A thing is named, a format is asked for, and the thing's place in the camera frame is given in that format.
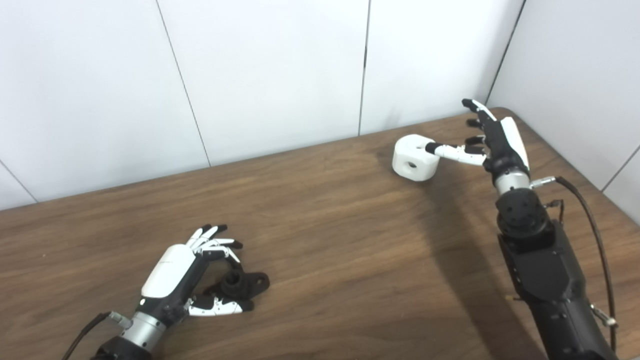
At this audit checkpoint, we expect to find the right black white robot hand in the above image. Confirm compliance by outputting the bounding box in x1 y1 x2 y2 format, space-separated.
425 98 531 183

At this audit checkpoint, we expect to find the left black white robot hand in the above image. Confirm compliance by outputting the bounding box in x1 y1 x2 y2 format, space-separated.
135 223 256 326

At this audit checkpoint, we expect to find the round white plastic piece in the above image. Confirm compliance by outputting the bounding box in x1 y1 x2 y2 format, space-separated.
391 134 441 182

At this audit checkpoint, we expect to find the black flanged holder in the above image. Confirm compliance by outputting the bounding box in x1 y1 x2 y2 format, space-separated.
202 270 271 303

